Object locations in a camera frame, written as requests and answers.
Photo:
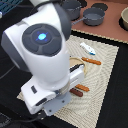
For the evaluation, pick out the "tan round plate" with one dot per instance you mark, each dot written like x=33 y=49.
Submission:
x=80 y=65

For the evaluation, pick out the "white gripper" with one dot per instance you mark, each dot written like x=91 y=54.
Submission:
x=36 y=98

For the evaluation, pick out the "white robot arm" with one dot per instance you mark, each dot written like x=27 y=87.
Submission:
x=37 y=44

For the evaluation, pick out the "grey cooking pot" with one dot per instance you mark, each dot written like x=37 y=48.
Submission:
x=73 y=8

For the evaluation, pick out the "beige woven placemat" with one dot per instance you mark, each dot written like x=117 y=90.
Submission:
x=83 y=112

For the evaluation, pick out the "orange handled fork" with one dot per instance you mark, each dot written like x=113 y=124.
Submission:
x=84 y=88

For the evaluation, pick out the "beige bowl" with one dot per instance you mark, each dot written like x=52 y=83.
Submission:
x=124 y=16

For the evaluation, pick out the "brown sausage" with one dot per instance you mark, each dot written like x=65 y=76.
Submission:
x=76 y=92

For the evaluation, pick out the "grey frying pan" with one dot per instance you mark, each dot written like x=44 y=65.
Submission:
x=92 y=17

